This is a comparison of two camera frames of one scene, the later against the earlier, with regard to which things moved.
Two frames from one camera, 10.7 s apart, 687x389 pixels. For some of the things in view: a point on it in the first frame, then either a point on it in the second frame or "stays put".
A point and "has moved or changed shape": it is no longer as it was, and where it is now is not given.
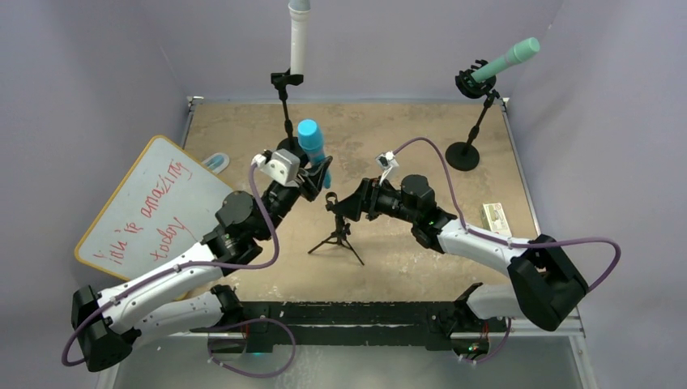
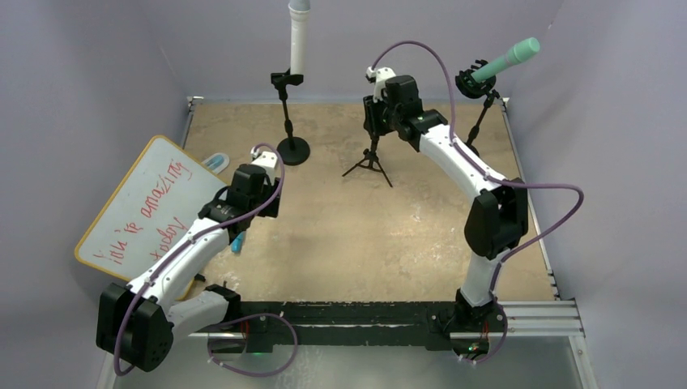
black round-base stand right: (461, 156) stays put
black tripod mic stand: (343, 228) -> (371, 160)
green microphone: (518, 52) stays put
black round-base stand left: (283, 80) stays put
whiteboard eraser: (217, 162) stays put
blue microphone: (311, 140) has moved or changed shape
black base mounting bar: (410, 324) stays put
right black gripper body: (384, 201) -> (381, 116)
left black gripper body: (304, 189) -> (267, 190)
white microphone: (299, 11) stays put
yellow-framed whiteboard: (163, 207) stays put
